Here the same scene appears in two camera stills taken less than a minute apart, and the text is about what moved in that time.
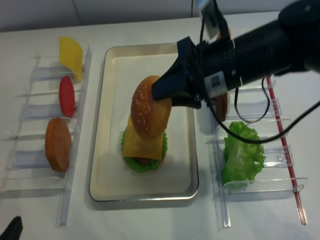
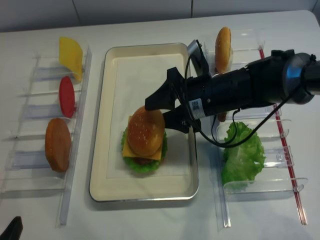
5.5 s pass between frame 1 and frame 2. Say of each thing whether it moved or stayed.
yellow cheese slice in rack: stayed
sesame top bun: moved
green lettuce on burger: stayed
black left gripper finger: stayed
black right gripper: moved
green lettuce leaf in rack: stayed
